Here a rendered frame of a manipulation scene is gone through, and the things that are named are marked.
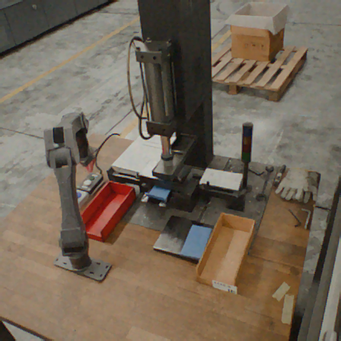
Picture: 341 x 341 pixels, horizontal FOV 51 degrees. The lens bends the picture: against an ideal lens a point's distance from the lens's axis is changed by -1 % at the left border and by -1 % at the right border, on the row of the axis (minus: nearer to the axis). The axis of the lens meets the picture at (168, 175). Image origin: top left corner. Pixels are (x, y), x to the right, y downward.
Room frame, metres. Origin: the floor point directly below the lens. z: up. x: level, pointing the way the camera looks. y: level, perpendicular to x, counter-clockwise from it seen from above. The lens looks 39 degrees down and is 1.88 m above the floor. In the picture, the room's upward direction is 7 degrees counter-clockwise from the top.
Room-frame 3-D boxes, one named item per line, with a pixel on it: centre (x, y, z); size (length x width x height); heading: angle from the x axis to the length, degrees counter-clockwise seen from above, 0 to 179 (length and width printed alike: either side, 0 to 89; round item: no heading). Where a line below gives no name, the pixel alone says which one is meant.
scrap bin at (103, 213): (1.00, 0.25, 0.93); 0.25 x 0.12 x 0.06; 152
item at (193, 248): (0.80, -0.06, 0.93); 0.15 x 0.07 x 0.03; 155
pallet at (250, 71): (4.09, -1.14, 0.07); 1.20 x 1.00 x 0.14; 145
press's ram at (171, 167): (1.12, -0.02, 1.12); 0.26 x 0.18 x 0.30; 152
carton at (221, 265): (0.74, -0.16, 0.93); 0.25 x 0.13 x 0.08; 152
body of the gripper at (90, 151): (1.21, 0.32, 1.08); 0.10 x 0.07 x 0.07; 152
